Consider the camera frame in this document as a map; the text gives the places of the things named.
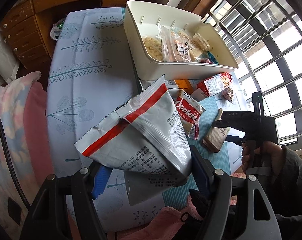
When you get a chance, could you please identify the orange snack pack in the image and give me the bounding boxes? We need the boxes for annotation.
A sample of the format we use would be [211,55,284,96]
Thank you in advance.
[175,80,194,94]

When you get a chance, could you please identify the light blue patterned tablecloth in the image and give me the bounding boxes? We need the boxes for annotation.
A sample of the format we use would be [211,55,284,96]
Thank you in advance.
[46,6,252,233]

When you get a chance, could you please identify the window metal grille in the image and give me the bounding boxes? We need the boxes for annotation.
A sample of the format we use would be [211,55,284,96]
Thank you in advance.
[201,0,302,148]

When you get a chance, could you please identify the beige soda cracker pack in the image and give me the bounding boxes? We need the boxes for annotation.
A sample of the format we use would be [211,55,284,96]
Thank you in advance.
[202,108,231,153]

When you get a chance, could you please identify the silver red stripe bag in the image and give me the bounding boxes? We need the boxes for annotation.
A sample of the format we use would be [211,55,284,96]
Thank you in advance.
[74,76,192,206]

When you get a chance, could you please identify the green white plastic bag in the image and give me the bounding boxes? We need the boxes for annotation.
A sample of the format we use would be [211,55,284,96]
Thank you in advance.
[50,18,65,41]

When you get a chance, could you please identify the small nut pack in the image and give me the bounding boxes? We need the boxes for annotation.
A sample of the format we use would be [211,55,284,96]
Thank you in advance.
[221,87,234,103]

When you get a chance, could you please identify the small red candy pack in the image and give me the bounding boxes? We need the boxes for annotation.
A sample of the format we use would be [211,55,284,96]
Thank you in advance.
[199,57,213,64]

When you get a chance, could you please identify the person right hand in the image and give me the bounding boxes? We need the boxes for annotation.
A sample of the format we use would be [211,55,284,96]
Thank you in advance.
[241,141,286,176]

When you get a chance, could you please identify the clear round rice cracker pack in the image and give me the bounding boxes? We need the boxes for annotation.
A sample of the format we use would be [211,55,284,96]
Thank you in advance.
[192,33,211,51]

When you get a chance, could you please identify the clear bag yellow pastries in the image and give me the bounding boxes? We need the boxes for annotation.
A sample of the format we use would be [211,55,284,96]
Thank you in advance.
[158,25,191,62]

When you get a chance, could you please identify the white plastic storage bin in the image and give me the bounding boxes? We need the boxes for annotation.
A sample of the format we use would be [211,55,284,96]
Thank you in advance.
[124,1,238,81]

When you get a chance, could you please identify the red biscuit roll pack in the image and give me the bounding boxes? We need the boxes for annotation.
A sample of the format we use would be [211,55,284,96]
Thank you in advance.
[191,72,232,102]

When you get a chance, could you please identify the wooden desk with drawers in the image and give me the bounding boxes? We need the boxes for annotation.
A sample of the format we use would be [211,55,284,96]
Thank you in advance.
[0,0,150,69]

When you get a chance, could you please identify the red Cookies snack pack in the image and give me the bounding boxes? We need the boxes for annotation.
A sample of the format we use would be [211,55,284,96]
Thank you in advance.
[175,89,205,140]

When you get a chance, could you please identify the clear bag soda crackers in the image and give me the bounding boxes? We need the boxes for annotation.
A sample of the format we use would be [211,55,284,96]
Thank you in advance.
[177,29,203,62]

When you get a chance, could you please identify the pastel floral blanket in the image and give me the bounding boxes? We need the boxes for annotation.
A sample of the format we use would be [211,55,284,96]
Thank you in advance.
[0,72,53,239]

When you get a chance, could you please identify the black cable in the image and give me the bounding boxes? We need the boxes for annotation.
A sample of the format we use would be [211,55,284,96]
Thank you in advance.
[0,102,32,210]

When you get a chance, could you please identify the clear pack peanut cookies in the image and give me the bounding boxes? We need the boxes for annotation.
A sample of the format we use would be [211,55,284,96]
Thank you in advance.
[142,36,163,61]

